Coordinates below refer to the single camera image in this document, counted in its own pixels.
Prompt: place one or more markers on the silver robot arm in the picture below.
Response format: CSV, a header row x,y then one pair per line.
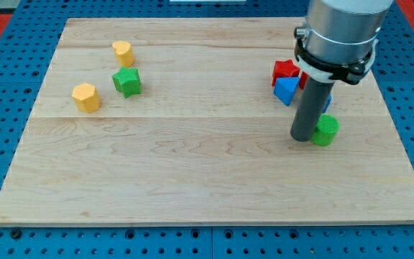
x,y
343,31

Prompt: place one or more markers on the blue triangle block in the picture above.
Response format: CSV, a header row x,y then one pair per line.
x,y
285,89

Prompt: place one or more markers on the green star block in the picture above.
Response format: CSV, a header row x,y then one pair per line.
x,y
127,81

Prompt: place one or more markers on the red star block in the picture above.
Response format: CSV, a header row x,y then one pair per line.
x,y
284,69

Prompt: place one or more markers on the wooden board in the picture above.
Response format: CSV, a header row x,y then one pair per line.
x,y
206,143

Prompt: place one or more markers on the red block behind rod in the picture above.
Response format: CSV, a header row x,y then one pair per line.
x,y
303,80

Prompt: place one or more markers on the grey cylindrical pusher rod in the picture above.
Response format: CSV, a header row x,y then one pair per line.
x,y
310,109

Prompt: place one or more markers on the yellow heart block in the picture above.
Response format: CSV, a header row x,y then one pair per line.
x,y
124,53

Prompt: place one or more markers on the green cylinder block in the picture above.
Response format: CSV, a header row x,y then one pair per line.
x,y
325,131

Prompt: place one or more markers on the yellow hexagon block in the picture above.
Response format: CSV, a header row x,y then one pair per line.
x,y
86,97

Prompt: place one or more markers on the blue block behind rod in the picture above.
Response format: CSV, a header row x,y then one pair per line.
x,y
328,102

